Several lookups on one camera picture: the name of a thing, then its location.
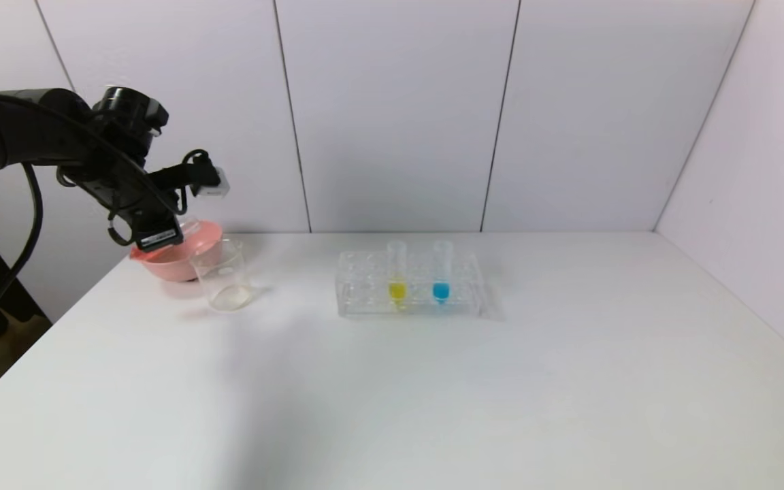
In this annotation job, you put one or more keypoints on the clear glass beaker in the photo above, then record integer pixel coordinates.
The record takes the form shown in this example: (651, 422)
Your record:
(225, 292)

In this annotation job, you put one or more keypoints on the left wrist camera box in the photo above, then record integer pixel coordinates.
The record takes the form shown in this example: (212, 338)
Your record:
(211, 185)

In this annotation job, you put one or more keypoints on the test tube with blue pigment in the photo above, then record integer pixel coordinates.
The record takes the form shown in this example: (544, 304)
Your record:
(441, 291)

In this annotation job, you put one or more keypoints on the clear acrylic test tube rack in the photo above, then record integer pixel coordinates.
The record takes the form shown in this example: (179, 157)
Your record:
(419, 307)

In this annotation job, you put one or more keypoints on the pink bowl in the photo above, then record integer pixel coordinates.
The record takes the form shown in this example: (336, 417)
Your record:
(174, 269)

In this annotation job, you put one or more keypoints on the test tube with yellow pigment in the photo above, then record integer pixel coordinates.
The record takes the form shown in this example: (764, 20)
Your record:
(397, 291)

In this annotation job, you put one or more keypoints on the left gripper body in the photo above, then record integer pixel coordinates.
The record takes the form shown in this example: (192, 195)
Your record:
(158, 237)

